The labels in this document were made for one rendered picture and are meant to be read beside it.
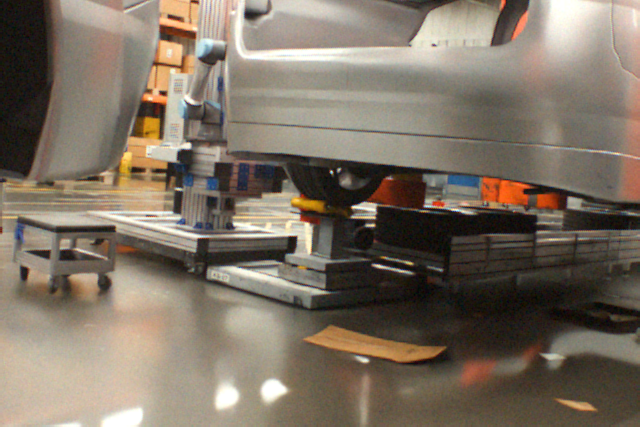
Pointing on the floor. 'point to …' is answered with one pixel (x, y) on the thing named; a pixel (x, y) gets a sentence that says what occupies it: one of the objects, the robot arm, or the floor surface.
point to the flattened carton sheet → (337, 339)
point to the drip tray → (600, 312)
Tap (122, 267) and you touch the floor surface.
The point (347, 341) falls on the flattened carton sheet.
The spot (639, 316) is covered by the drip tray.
